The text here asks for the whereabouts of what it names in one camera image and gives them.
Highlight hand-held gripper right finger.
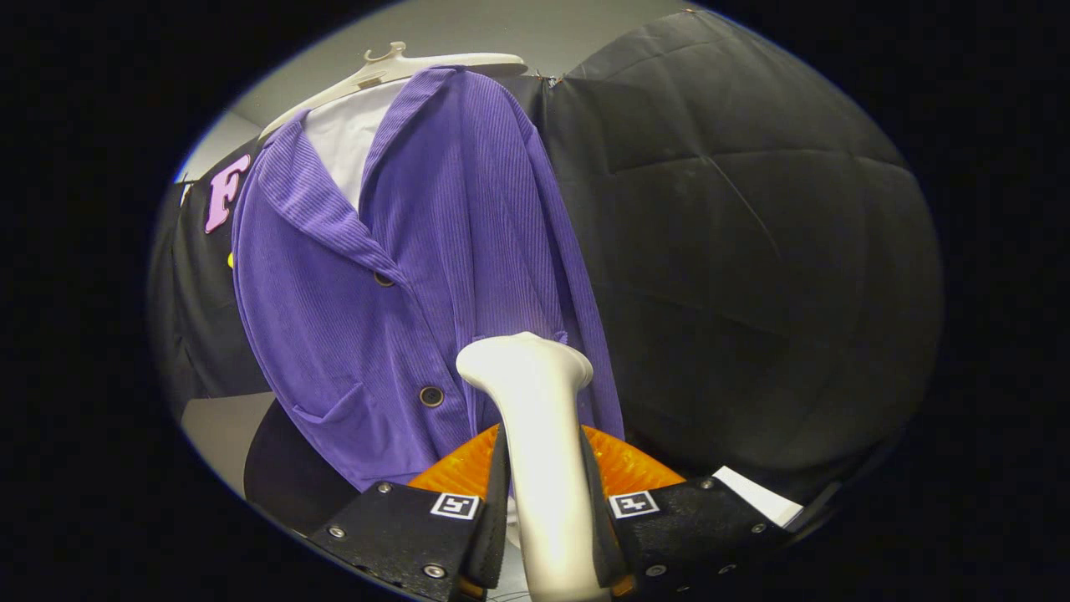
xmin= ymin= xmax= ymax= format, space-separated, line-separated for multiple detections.
xmin=579 ymin=425 xmax=791 ymax=601

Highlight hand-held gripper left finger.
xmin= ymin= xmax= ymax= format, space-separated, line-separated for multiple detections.
xmin=308 ymin=424 xmax=511 ymax=602

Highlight white garment steamer head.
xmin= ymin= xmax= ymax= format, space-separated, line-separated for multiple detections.
xmin=456 ymin=331 xmax=611 ymax=602

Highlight purple corduroy jacket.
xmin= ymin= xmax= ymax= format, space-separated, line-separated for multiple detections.
xmin=232 ymin=66 xmax=626 ymax=492

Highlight white plastic clothes hanger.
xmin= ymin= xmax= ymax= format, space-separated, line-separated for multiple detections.
xmin=257 ymin=41 xmax=529 ymax=140

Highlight plain black curtain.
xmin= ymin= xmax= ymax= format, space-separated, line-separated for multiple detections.
xmin=510 ymin=8 xmax=945 ymax=503

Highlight black backdrop cloth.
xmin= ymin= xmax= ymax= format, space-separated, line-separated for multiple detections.
xmin=150 ymin=138 xmax=277 ymax=402

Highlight white inner shirt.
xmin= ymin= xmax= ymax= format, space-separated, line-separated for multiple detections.
xmin=303 ymin=79 xmax=410 ymax=210

